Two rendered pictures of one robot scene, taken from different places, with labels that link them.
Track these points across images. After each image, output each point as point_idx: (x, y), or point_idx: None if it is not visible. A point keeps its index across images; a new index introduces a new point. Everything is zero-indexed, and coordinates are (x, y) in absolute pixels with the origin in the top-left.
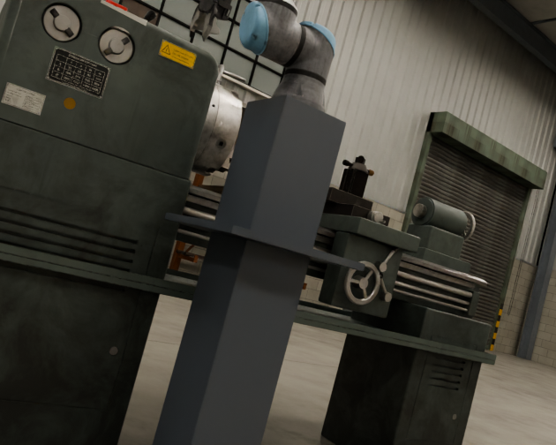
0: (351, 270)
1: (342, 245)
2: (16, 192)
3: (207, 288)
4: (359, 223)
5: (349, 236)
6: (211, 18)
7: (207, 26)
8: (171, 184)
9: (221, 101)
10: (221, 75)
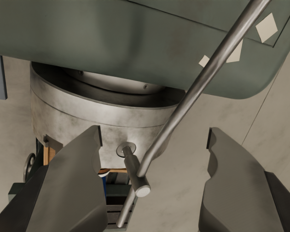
0: (25, 163)
1: (33, 173)
2: None
3: None
4: (10, 189)
5: (26, 180)
6: (15, 197)
7: (55, 155)
8: None
9: (32, 94)
10: (127, 170)
